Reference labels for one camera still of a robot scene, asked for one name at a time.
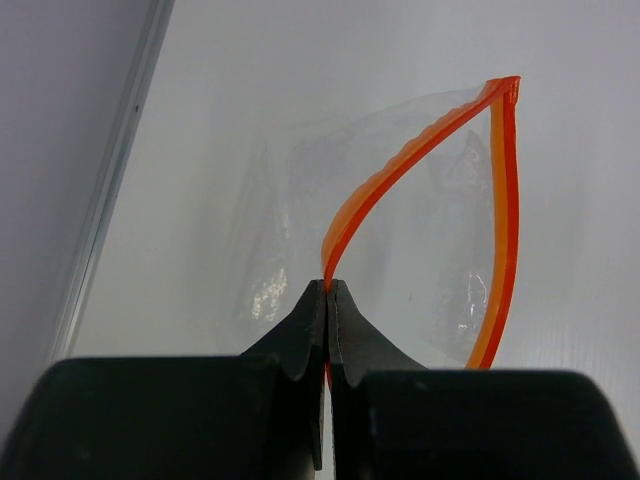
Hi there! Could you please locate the left aluminium frame post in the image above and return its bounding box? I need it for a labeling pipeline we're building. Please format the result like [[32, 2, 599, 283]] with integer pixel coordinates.
[[46, 0, 174, 364]]

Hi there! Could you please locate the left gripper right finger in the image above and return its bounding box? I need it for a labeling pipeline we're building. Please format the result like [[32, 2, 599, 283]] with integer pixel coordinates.
[[327, 280, 639, 479]]

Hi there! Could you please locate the clear zip bag orange seal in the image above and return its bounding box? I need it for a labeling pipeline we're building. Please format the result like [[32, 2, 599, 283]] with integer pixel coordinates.
[[217, 76, 521, 369]]

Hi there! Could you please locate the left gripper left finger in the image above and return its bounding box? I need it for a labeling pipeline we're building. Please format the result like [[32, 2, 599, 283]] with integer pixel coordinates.
[[1, 280, 325, 479]]

